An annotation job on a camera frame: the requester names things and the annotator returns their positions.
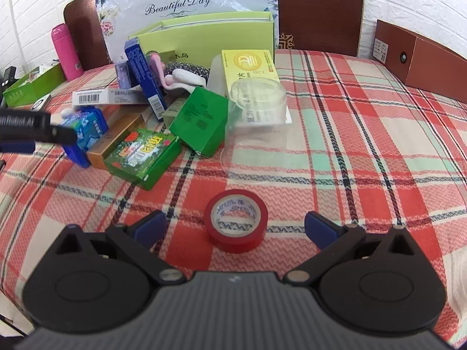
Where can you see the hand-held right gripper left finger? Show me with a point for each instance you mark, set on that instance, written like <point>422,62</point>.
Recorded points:
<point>151,228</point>

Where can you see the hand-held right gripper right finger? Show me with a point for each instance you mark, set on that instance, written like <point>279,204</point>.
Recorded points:
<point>319,229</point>

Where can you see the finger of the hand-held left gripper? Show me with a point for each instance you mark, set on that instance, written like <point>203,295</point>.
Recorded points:
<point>16,147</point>
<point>64,135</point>

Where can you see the blue packet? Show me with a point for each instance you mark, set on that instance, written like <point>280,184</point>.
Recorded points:
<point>87,124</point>

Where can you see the orange gold box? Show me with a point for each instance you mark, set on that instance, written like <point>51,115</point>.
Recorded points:
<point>109,143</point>

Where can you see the white box with barcode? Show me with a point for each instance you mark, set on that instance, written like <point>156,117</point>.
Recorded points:
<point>95,97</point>

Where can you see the green box with red print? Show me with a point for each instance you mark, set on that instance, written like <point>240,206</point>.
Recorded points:
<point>142,153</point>

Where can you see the red tape roll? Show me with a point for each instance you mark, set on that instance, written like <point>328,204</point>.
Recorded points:
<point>233,245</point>

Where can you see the small purple box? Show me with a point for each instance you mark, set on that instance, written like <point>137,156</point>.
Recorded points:
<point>123,74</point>

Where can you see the tall blue box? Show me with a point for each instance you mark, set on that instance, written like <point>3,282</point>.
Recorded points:
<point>146,76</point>

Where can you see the olive small box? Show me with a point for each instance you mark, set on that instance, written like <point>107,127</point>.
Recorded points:
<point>174,111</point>

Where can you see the pink and white glove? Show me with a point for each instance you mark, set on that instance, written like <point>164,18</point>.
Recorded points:
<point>157,66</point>
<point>182,79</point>

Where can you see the dark green box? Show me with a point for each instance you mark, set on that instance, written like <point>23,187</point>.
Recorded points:
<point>200,116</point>

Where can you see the clear plastic container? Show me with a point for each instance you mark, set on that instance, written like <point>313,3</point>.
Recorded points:
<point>257,96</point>

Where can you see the frosted plastic box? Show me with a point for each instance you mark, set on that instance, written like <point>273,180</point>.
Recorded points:
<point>218,76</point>

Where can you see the yellow box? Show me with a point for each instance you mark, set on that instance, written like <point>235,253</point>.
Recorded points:
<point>251,63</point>

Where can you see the large lime green box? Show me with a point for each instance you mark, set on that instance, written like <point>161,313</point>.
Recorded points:
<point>219,40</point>

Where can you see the small white box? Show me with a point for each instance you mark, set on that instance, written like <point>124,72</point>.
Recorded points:
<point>41,102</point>

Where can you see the green tray box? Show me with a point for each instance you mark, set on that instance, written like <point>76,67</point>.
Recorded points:
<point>33,87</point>

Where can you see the black device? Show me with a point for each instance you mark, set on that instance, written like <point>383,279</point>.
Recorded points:
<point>7,80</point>

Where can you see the pink thermos bottle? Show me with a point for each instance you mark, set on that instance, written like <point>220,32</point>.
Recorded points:
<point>66,51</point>

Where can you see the red plaid bedsheet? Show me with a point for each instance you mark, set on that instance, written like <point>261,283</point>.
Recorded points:
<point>365,153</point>

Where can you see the steel wool scourer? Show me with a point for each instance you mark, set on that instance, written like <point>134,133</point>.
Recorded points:
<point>189,68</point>

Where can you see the brown cardboard box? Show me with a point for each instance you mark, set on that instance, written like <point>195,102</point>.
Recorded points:
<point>434,63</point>

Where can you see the brown headboard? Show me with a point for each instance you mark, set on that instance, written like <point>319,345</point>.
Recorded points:
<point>317,7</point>

